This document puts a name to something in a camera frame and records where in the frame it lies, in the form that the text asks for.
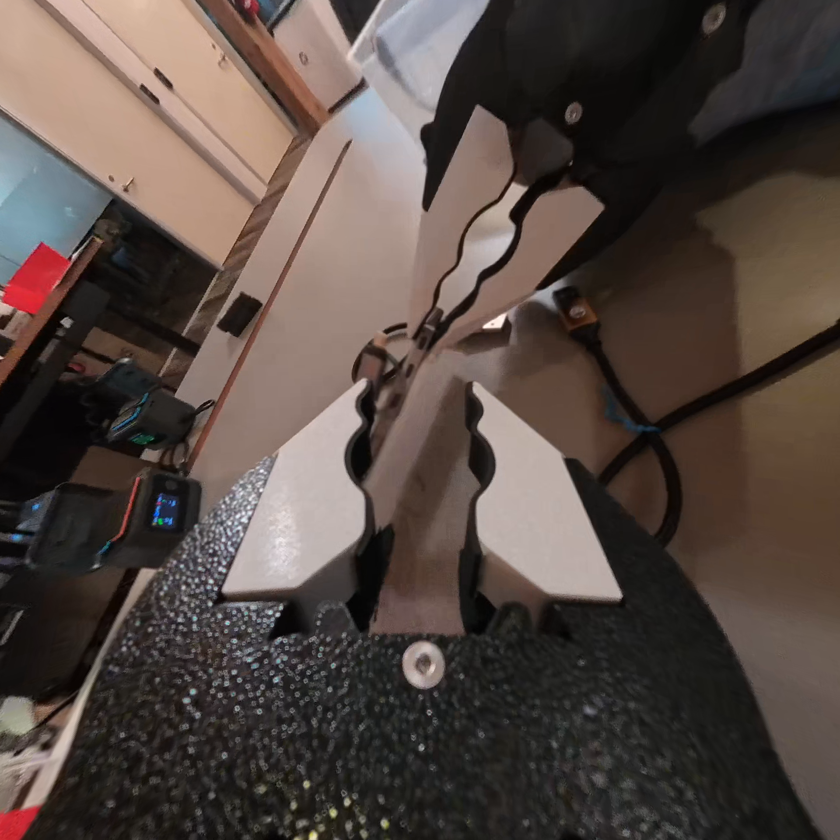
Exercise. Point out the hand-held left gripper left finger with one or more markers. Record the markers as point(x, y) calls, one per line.
point(308, 512)

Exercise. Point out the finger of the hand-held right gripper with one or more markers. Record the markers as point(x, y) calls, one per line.
point(544, 229)
point(459, 190)

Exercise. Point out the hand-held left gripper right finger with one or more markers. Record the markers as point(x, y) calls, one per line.
point(538, 518)

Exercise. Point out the person's right forearm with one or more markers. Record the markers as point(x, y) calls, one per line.
point(774, 59)

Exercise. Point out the black device with lit screen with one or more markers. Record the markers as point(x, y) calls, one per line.
point(141, 407)
point(98, 525)

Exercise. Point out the white cabinet with recycling mark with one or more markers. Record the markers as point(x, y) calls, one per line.
point(315, 52)

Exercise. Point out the small black ribbed block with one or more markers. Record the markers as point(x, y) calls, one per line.
point(239, 313)

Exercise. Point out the red sheet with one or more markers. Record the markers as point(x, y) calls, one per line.
point(36, 279)

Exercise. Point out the wooden post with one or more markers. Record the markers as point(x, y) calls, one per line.
point(275, 59)

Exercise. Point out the beige wall cabinet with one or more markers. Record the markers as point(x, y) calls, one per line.
point(131, 98)

